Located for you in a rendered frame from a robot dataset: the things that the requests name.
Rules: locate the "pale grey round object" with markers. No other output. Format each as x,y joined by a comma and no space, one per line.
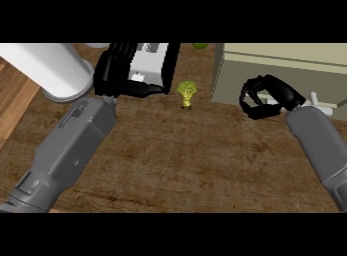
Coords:
97,44

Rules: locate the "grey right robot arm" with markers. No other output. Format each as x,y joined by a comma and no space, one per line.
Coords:
324,146

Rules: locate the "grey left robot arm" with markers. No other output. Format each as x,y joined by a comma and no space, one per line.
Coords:
73,143

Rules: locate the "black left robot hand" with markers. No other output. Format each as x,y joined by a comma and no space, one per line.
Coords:
113,78

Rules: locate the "green round vegetable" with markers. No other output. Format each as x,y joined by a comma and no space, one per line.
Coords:
200,45

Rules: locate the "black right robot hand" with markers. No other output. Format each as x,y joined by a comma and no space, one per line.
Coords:
282,90

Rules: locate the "green broccoli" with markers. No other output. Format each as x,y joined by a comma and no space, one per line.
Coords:
187,91

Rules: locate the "olive drawer cabinet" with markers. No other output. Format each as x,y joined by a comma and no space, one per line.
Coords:
299,66

